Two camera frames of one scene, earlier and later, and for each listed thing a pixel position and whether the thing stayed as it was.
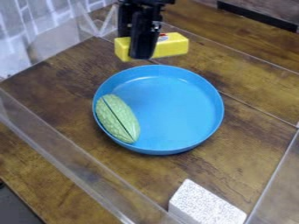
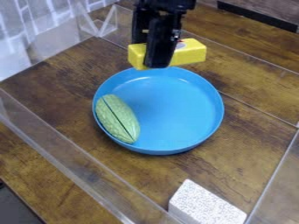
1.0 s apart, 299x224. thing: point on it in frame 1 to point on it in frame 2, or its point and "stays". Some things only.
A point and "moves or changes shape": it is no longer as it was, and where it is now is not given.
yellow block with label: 173,44 moves or changes shape
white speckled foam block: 197,206 stays
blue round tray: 180,106 stays
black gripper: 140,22 to 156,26
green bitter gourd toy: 117,119 stays
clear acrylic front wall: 73,164 stays
